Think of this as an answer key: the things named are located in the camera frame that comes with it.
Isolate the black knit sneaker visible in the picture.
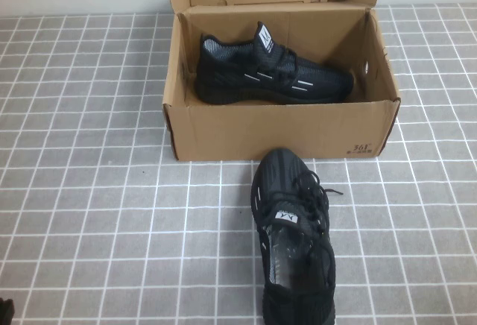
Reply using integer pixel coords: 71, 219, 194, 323
251, 148, 346, 325
193, 21, 354, 106

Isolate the brown cardboard shoe box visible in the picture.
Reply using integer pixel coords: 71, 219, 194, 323
162, 0, 402, 162

